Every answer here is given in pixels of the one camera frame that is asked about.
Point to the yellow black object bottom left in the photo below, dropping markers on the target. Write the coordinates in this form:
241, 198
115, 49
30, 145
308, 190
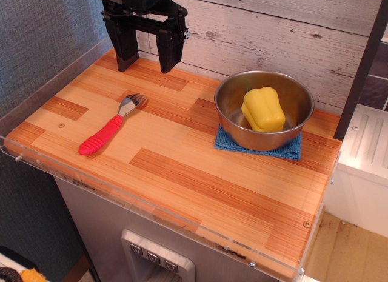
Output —
28, 275

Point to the silver dispenser button panel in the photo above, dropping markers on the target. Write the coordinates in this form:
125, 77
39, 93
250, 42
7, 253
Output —
149, 261

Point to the grey toy fridge cabinet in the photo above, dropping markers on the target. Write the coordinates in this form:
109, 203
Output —
193, 226

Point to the blue folded cloth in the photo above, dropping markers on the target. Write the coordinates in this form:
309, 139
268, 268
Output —
290, 151

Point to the clear acrylic table guard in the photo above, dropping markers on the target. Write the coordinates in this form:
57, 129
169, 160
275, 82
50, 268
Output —
60, 93

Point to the yellow toy bell pepper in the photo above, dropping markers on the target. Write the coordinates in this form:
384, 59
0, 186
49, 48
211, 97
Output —
262, 109

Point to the red handled spork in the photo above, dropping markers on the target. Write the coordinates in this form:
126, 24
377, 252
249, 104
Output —
97, 141

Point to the stainless steel bowl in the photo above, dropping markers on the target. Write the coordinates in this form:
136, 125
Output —
295, 99

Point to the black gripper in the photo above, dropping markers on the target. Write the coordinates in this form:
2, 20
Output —
163, 18

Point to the dark right shelf post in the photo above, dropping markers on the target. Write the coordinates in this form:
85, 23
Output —
366, 62

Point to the white toy sink unit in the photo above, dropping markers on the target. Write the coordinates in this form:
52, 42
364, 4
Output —
358, 189

